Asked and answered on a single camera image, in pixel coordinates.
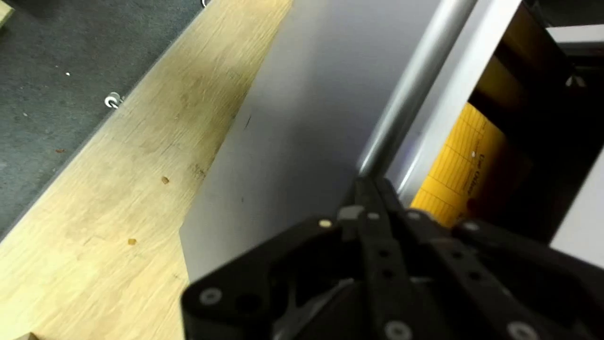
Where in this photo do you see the grey file cabinet drawer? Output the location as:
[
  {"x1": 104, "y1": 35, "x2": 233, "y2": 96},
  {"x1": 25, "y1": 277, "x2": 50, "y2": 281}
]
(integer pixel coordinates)
[{"x1": 178, "y1": 0, "x2": 604, "y2": 283}]

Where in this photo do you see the yellow cylindrical object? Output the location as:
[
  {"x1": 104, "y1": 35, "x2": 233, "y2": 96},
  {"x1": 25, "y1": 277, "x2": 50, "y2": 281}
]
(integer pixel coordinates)
[{"x1": 410, "y1": 3, "x2": 539, "y2": 230}]

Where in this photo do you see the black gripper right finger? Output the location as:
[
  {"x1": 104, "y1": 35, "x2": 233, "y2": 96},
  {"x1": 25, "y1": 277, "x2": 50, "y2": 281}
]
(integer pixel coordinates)
[{"x1": 380, "y1": 177, "x2": 604, "y2": 340}]

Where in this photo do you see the silver base cabinet handle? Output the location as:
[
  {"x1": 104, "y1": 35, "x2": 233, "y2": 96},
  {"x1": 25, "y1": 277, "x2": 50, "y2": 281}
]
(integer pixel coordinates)
[{"x1": 103, "y1": 90, "x2": 125, "y2": 111}]

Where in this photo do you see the silver drawer handle bar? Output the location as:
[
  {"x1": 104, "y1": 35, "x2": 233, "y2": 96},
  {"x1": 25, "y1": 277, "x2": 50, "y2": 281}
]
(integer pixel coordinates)
[{"x1": 354, "y1": 0, "x2": 482, "y2": 182}]

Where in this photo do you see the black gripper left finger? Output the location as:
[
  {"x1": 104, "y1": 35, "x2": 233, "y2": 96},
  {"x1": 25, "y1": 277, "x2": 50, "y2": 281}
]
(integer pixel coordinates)
[{"x1": 180, "y1": 177, "x2": 414, "y2": 340}]

